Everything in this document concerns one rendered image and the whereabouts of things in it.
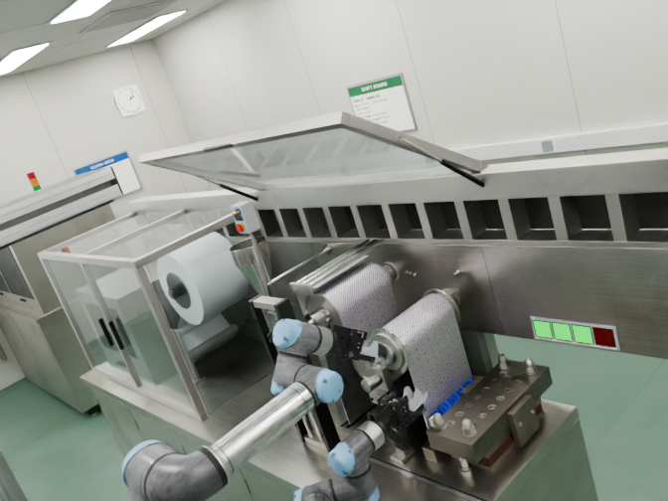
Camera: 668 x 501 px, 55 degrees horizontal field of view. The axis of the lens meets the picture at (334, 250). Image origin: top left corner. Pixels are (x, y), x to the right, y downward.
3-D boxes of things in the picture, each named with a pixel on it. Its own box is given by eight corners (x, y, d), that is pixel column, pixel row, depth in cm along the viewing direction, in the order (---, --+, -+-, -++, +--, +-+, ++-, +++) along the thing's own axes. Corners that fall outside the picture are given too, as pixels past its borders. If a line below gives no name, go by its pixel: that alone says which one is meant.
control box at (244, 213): (235, 236, 220) (225, 208, 217) (250, 228, 223) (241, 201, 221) (246, 236, 214) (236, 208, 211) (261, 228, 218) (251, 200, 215)
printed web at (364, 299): (349, 423, 221) (302, 291, 206) (394, 387, 234) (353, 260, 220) (436, 454, 191) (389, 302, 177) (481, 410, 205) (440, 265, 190)
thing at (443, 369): (424, 420, 188) (408, 366, 183) (471, 378, 202) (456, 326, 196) (425, 421, 188) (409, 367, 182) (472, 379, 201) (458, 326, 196)
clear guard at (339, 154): (148, 160, 229) (148, 158, 229) (263, 187, 262) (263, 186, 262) (342, 122, 149) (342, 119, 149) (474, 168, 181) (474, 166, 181)
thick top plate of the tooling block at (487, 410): (430, 448, 184) (425, 430, 182) (507, 374, 207) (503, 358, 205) (476, 463, 171) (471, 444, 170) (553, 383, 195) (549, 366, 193)
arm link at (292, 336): (266, 347, 165) (274, 314, 166) (299, 354, 172) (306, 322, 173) (284, 352, 159) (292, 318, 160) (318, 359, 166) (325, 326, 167)
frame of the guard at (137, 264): (90, 373, 345) (34, 254, 325) (180, 322, 378) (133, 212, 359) (199, 423, 254) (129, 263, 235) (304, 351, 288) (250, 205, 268)
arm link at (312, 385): (160, 493, 124) (338, 358, 151) (136, 476, 132) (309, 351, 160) (184, 540, 127) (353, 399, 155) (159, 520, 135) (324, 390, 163)
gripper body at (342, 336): (370, 333, 178) (338, 324, 170) (363, 364, 177) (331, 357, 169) (351, 329, 184) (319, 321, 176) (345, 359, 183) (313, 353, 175)
